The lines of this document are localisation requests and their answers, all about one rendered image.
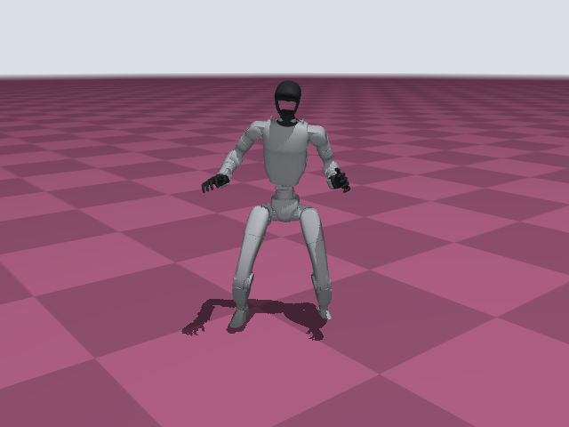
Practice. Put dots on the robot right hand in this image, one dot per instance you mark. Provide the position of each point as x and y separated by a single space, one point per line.
218 180

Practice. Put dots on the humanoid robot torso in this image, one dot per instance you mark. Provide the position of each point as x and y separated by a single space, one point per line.
286 151

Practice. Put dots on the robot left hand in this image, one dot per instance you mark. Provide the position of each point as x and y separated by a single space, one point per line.
339 180

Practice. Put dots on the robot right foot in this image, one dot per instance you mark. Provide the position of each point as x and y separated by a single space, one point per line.
239 317

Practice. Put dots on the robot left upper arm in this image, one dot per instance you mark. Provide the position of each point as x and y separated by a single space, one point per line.
319 138

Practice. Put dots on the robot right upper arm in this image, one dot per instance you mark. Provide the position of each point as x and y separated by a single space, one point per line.
253 133

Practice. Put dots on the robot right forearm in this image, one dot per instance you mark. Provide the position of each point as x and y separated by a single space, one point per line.
227 168

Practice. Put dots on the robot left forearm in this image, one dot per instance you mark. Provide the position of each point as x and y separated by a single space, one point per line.
329 173

